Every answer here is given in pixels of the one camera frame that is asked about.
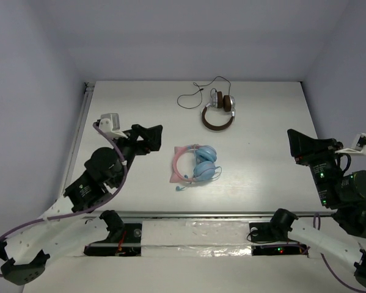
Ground aluminium rail left edge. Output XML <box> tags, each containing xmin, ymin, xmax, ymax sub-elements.
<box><xmin>54</xmin><ymin>82</ymin><xmax>96</xmax><ymax>202</ymax></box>

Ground brown silver headphones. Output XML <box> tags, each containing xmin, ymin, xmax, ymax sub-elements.
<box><xmin>200</xmin><ymin>88</ymin><xmax>236</xmax><ymax>132</ymax></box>

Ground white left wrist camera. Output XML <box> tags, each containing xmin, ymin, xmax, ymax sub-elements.
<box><xmin>93</xmin><ymin>113</ymin><xmax>128</xmax><ymax>140</ymax></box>

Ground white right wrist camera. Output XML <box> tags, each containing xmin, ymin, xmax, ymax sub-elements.
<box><xmin>335</xmin><ymin>132</ymin><xmax>366</xmax><ymax>156</ymax></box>

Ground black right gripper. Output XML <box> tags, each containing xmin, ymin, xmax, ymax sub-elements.
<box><xmin>287</xmin><ymin>126</ymin><xmax>344</xmax><ymax>206</ymax></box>

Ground clear tape strip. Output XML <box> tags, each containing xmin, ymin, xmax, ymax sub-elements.
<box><xmin>141</xmin><ymin>220</ymin><xmax>252</xmax><ymax>258</ymax></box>

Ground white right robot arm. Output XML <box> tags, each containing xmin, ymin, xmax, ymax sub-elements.
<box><xmin>269</xmin><ymin>129</ymin><xmax>366</xmax><ymax>292</ymax></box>

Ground aluminium rail front edge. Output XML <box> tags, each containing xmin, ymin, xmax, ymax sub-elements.
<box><xmin>86</xmin><ymin>211</ymin><xmax>334</xmax><ymax>219</ymax></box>

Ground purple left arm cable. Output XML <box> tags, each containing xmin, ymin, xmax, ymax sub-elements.
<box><xmin>0</xmin><ymin>121</ymin><xmax>129</xmax><ymax>277</ymax></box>

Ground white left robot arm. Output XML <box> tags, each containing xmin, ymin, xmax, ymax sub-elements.
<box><xmin>0</xmin><ymin>120</ymin><xmax>163</xmax><ymax>286</ymax></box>

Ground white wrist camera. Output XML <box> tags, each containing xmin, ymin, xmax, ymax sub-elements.
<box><xmin>93</xmin><ymin>113</ymin><xmax>128</xmax><ymax>140</ymax></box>
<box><xmin>335</xmin><ymin>132</ymin><xmax>366</xmax><ymax>156</ymax></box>

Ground light blue wired earphones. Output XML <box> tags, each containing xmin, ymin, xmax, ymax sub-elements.
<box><xmin>175</xmin><ymin>145</ymin><xmax>223</xmax><ymax>192</ymax></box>

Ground aluminium rail edge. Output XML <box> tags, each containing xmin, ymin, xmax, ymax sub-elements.
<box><xmin>86</xmin><ymin>211</ymin><xmax>334</xmax><ymax>219</ymax></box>
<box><xmin>54</xmin><ymin>82</ymin><xmax>96</xmax><ymax>202</ymax></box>

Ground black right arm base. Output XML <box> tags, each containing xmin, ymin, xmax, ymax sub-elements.
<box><xmin>246</xmin><ymin>222</ymin><xmax>309</xmax><ymax>256</ymax></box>

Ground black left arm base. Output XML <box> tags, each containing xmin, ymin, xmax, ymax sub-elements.
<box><xmin>84</xmin><ymin>223</ymin><xmax>142</xmax><ymax>257</ymax></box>

